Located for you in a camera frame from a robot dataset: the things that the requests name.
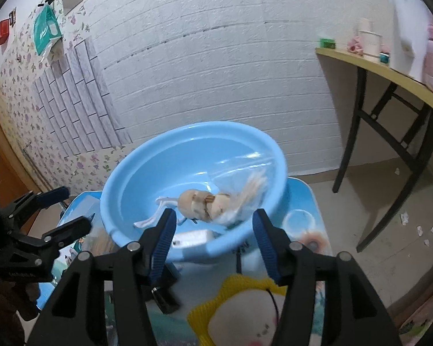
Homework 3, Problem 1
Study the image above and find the clear bag of cotton swabs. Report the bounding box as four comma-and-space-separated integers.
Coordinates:
208, 151, 279, 228

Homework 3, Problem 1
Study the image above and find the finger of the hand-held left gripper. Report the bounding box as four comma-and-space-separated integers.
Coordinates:
7, 216, 92, 257
0, 186, 71, 225

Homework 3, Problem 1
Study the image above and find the blue plastic basin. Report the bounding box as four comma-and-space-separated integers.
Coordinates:
100, 121, 289, 264

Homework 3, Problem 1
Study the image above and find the green tissue pack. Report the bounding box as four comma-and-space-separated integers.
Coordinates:
33, 5, 63, 57

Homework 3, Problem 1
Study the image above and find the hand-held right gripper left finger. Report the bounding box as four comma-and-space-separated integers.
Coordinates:
29, 208, 177, 346

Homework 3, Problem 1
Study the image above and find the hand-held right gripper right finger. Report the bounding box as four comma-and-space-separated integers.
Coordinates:
252, 208, 401, 346

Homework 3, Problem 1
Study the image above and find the white ribbon strap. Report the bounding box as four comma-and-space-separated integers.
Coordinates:
133, 196, 188, 230

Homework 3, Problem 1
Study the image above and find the wooden door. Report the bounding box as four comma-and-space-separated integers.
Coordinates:
0, 99, 40, 236

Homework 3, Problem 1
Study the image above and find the wooden jointed figure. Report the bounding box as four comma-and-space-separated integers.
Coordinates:
177, 189, 236, 223

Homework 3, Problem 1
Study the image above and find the yellow sun plush toy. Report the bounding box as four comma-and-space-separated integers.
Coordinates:
186, 274, 290, 346

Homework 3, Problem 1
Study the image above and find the white paper cup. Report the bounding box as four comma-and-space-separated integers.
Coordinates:
358, 31, 383, 61

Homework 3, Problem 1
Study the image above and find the pink cloth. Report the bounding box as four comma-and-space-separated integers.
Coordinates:
347, 36, 363, 56

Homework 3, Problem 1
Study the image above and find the white plastic jug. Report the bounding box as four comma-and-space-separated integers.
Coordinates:
387, 0, 433, 82

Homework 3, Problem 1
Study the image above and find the stack of paper cups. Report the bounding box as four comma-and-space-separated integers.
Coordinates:
354, 18, 374, 42

